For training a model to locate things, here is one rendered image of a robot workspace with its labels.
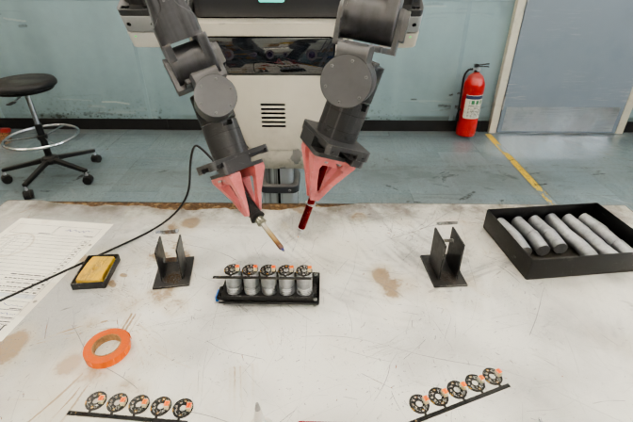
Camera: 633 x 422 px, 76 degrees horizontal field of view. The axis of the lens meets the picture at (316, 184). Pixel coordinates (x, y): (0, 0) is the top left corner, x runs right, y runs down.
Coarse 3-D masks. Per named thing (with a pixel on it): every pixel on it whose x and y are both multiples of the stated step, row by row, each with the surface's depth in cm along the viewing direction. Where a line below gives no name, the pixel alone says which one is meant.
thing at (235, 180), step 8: (216, 176) 63; (224, 176) 61; (232, 176) 60; (240, 176) 61; (216, 184) 64; (224, 184) 64; (232, 184) 61; (240, 184) 62; (224, 192) 65; (232, 192) 65; (240, 192) 62; (232, 200) 65; (240, 200) 63; (240, 208) 65; (248, 208) 64; (248, 216) 64
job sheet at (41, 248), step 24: (0, 240) 79; (24, 240) 79; (48, 240) 79; (72, 240) 79; (96, 240) 79; (0, 264) 73; (24, 264) 73; (48, 264) 73; (72, 264) 73; (0, 288) 68; (48, 288) 68; (0, 312) 63; (24, 312) 63; (0, 336) 59
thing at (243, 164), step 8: (232, 160) 61; (240, 160) 61; (248, 160) 62; (256, 160) 63; (224, 168) 60; (232, 168) 60; (240, 168) 61; (248, 168) 64; (256, 168) 63; (264, 168) 64; (248, 176) 68; (256, 176) 63; (248, 184) 67; (256, 184) 64; (248, 192) 67; (256, 192) 65; (256, 200) 65
